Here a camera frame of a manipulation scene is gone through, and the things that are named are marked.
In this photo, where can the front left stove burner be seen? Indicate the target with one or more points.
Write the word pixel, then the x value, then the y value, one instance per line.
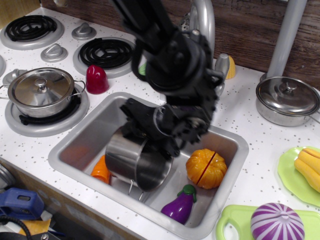
pixel 48 126

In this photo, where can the back left stove burner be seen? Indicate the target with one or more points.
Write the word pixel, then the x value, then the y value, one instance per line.
pixel 31 32

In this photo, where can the light green plate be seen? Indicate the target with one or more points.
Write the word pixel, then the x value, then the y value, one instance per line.
pixel 293 180

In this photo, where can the silver toy faucet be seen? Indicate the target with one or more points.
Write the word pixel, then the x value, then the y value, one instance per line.
pixel 201 17

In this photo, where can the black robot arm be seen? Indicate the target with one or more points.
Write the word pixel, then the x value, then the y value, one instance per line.
pixel 178 64

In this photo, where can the orange toy carrot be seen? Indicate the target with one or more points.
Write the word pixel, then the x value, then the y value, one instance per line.
pixel 100 171

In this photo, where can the silver stove knob middle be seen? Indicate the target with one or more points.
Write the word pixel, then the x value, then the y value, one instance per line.
pixel 54 53

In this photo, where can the red toy pepper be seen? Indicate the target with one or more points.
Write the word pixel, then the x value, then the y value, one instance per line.
pixel 96 80

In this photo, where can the silver sink basin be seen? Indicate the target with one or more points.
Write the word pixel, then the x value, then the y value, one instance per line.
pixel 78 153

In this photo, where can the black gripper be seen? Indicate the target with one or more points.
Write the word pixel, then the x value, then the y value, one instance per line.
pixel 141 123

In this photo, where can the yellow toy squash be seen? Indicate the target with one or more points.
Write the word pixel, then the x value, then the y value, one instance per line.
pixel 308 164

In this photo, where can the purple striped toy onion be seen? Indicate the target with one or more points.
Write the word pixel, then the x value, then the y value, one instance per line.
pixel 276 221

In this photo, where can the silver stove knob back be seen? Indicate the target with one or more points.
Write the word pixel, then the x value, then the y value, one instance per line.
pixel 83 32

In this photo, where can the lidded steel pot left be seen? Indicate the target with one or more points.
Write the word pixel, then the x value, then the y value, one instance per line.
pixel 42 92

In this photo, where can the green cutting board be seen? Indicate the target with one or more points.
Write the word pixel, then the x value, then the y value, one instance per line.
pixel 239 216

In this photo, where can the purple toy eggplant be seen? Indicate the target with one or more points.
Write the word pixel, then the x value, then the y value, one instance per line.
pixel 180 208

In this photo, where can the yellow cloth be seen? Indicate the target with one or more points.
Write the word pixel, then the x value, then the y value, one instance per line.
pixel 37 226

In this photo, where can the green toy bitter melon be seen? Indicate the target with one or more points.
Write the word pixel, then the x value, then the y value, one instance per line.
pixel 142 69

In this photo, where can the blue tool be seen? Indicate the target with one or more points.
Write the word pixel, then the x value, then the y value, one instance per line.
pixel 21 204

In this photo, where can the yellow toy corn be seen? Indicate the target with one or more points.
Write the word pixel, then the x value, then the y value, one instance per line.
pixel 232 69

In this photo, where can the grey vertical pole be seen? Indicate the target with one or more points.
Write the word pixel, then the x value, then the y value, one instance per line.
pixel 287 34

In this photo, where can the silver stove knob left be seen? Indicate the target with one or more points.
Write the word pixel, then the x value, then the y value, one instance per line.
pixel 8 78

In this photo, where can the orange toy pumpkin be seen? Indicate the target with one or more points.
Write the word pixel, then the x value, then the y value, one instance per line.
pixel 206 168

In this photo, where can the silver stove knob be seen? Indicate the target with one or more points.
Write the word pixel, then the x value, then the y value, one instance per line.
pixel 54 53
pixel 8 78
pixel 83 32

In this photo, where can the lidded steel pan right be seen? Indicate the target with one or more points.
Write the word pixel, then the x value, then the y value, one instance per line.
pixel 287 101

